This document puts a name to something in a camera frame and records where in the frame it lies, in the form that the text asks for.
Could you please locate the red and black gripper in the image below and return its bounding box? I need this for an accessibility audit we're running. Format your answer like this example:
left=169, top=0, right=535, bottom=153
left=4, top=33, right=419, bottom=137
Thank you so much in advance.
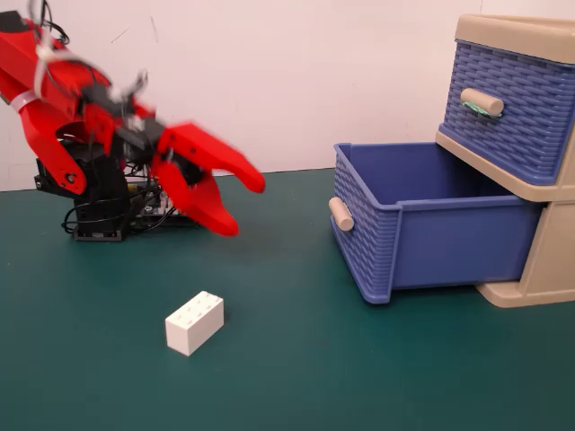
left=80, top=84, right=267, bottom=238

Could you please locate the beige cylindrical plain handle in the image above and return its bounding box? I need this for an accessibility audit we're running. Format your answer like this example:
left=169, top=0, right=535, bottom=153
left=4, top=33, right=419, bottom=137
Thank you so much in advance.
left=328, top=196, right=356, bottom=233

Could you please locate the white rectangular block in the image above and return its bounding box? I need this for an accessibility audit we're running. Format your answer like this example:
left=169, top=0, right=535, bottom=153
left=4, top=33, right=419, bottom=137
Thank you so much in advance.
left=164, top=290, right=225, bottom=357

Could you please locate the blue woven drawer with plain handle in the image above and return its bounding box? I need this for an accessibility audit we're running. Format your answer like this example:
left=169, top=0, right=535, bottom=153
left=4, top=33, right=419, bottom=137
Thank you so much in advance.
left=328, top=142, right=544, bottom=306

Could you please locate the white zip tie on forearm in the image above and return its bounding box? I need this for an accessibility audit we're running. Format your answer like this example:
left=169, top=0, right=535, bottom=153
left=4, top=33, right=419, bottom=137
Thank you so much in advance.
left=31, top=42, right=75, bottom=99

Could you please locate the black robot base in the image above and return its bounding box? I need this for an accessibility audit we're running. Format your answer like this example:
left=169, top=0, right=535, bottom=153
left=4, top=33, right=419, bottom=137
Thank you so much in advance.
left=34, top=143, right=132, bottom=242

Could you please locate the white zip tie on upper arm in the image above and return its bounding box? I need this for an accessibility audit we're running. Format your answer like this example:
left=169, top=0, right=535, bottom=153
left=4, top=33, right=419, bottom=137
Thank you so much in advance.
left=7, top=89, right=41, bottom=114

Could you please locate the controller circuit board with led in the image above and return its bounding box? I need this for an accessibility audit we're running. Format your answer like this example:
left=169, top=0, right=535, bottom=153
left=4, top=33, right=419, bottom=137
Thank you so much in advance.
left=125, top=179, right=201, bottom=229

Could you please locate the black cable bundle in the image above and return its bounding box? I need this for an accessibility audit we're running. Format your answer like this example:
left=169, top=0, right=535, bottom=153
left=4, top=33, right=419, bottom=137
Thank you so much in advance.
left=60, top=8, right=181, bottom=235

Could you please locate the green tape strip on handle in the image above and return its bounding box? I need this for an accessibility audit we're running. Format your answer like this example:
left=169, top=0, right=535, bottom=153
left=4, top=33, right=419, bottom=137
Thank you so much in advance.
left=462, top=101, right=502, bottom=120

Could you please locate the beige cylindrical handle with tape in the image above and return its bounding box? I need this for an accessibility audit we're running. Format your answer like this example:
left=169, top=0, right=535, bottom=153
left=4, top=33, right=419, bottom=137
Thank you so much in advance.
left=460, top=87, right=505, bottom=119

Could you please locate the blue woven drawer with taped handle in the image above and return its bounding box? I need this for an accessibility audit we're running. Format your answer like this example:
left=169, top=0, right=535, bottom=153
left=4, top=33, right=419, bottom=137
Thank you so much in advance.
left=438, top=40, right=575, bottom=186

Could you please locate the beige plastic drawer cabinet frame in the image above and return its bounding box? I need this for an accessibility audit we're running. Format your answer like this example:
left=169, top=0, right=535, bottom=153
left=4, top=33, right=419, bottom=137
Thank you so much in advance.
left=434, top=13, right=575, bottom=309

